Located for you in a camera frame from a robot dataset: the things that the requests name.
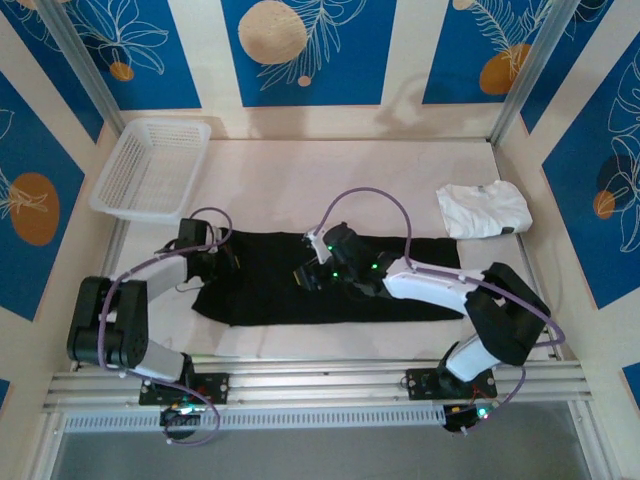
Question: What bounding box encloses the black floral print t-shirt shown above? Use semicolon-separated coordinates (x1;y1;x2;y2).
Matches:
192;227;464;329

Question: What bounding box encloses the white folded t-shirt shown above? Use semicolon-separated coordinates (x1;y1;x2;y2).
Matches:
436;179;534;240

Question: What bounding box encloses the white plastic mesh basket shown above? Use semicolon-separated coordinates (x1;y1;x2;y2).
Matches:
88;117;212;225

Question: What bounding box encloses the aluminium rail frame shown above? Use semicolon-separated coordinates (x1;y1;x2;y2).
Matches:
42;357;594;414

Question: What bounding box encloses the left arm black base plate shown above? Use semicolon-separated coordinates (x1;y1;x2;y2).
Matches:
138;372;230;405

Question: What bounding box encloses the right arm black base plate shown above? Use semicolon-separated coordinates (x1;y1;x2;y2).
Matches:
405;367;499;401

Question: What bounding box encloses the white slotted cable duct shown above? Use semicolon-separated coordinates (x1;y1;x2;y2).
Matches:
64;405;446;431

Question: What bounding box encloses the aluminium frame post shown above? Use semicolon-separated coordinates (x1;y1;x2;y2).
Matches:
37;0;129;146
489;0;584;146

